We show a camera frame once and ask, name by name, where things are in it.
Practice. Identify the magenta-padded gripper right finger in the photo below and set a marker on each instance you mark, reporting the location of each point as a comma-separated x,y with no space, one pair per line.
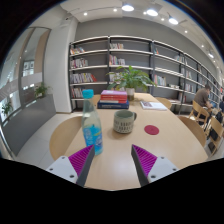
160,168

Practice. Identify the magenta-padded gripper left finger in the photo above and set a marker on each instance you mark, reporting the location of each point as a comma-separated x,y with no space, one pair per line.
63,168

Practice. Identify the clear bottle with blue cap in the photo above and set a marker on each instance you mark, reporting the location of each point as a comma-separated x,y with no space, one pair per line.
92,131

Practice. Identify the flat round red coaster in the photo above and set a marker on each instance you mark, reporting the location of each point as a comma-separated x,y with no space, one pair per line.
151,130

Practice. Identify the grey-green patterned mug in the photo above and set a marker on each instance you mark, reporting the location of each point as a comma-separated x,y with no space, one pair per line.
123,122

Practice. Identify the white open book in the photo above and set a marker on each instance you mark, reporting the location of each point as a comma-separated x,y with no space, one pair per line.
152,105

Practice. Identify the slatted wooden chair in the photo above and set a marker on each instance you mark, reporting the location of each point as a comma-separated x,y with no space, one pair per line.
197,110
216,128

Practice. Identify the dark blue book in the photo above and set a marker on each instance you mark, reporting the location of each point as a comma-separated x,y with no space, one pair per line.
112,105

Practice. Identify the small green floor plant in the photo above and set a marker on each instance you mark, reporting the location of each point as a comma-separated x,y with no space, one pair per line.
6,108
41,90

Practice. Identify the red book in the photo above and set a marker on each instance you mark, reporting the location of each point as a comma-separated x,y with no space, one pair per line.
114,99

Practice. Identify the person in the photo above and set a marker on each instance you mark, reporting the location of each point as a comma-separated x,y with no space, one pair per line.
201,96

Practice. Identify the pink book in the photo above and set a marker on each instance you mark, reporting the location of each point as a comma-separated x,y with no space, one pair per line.
114,93

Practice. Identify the green potted plant, white pot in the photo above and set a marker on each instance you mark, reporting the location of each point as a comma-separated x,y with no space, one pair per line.
130,79

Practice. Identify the grey shelf unit with books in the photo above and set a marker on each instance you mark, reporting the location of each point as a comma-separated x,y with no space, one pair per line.
140,60

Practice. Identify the group of ceiling lights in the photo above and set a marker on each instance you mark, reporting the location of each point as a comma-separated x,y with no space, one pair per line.
152,12

